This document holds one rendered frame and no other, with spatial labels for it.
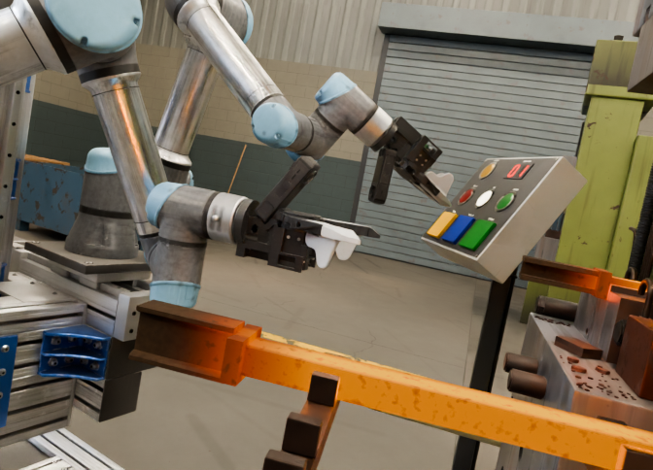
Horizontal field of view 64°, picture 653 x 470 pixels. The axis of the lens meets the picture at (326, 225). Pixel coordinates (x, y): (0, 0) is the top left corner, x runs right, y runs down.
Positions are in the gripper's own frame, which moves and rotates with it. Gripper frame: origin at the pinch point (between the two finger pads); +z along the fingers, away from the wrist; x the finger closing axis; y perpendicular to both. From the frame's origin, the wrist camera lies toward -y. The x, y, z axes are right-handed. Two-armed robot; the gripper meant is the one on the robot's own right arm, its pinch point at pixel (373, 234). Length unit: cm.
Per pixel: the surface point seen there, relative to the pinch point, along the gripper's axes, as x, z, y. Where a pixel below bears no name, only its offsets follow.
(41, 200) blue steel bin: -354, -391, 63
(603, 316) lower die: 2.5, 30.7, 3.9
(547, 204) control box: -42, 27, -10
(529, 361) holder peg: 2.0, 23.5, 11.9
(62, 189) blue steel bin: -347, -361, 47
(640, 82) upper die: -6.1, 30.8, -27.1
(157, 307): 37.9, -9.5, 6.0
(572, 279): 0.5, 26.7, 0.4
